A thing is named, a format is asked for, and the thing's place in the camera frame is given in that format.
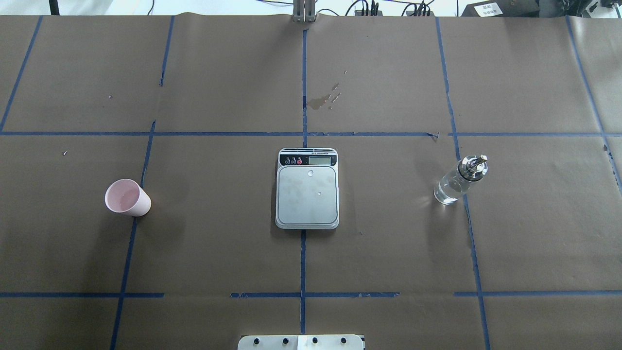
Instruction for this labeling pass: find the clear glass sauce bottle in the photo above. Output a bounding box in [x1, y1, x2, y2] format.
[433, 154, 489, 205]

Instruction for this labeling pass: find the pink plastic cup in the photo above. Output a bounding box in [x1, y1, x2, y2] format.
[104, 179, 152, 217]

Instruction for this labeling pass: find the white electronic kitchen scale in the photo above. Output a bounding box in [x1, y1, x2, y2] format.
[275, 148, 340, 230]

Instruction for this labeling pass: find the aluminium frame post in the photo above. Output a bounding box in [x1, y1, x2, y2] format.
[292, 0, 317, 23]

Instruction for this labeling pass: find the white column base plate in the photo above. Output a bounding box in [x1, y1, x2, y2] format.
[237, 334, 366, 350]

